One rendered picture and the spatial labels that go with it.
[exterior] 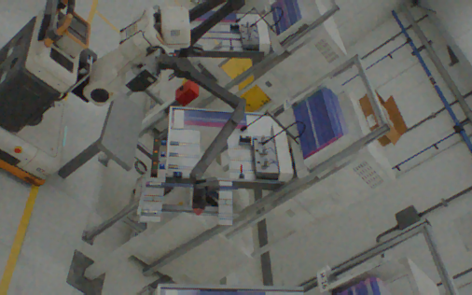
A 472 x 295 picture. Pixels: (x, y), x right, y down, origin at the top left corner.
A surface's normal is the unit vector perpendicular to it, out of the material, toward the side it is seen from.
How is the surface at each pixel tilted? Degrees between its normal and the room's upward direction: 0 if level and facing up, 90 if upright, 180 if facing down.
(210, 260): 90
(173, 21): 48
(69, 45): 92
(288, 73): 90
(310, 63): 90
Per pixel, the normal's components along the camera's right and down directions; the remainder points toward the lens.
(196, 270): 0.05, 0.65
